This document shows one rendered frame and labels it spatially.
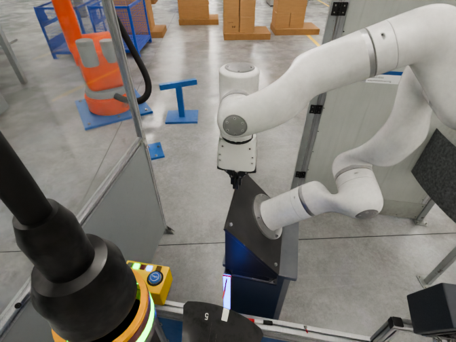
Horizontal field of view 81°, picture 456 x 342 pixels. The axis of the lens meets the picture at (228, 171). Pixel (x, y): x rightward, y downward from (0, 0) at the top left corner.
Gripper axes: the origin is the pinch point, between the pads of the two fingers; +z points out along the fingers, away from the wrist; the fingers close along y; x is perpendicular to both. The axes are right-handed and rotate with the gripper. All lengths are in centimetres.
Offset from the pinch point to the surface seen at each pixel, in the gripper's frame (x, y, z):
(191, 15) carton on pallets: -833, 256, 121
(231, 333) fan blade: 30.4, -3.6, 24.8
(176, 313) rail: 16, 20, 57
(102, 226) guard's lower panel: -18, 70, 59
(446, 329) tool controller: 21, -57, 24
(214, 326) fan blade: 29.9, 0.7, 23.6
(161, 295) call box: 19.0, 21.5, 37.6
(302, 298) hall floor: -38, -45, 143
